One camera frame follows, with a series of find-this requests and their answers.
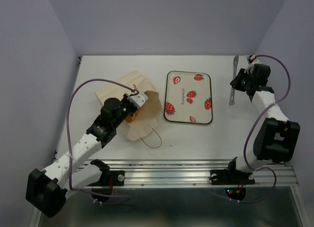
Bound fake orange bread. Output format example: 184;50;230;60
125;110;139;123

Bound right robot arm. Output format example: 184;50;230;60
226;63;300;183

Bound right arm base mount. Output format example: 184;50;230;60
209;169;255;201

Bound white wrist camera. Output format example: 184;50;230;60
127;91;148;109
244;55;261;74

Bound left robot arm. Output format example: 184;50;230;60
26;92;147;218

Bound beige paper bag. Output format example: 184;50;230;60
94;70;163;149

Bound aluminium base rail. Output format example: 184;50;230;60
101;159;299;189

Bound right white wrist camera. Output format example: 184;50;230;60
244;55;261;74

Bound metal tongs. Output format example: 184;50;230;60
228;55;240;106

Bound strawberry print tray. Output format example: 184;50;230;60
163;71;213;125

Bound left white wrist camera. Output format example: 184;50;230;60
127;91;148;109

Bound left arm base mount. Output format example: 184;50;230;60
89;159;125;196

